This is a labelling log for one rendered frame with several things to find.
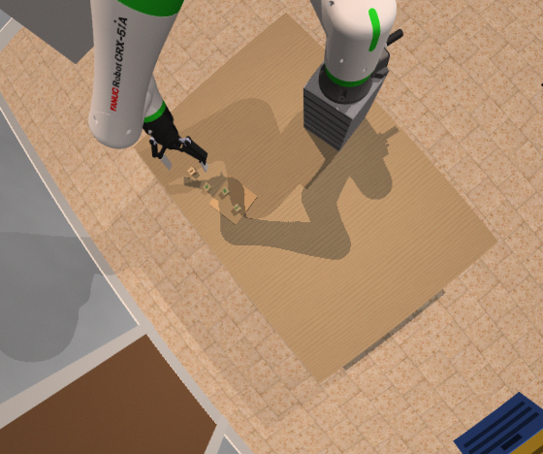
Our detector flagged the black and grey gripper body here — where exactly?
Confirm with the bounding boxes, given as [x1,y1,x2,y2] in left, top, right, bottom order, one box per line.
[152,124,182,149]

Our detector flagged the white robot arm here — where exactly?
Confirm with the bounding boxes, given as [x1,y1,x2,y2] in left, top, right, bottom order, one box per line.
[88,0,403,149]

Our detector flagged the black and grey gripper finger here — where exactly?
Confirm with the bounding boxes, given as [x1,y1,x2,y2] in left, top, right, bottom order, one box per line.
[171,136,208,172]
[149,136,173,170]

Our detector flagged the tan flat mat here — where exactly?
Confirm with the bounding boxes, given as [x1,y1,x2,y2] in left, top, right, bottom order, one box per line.
[209,176,258,225]

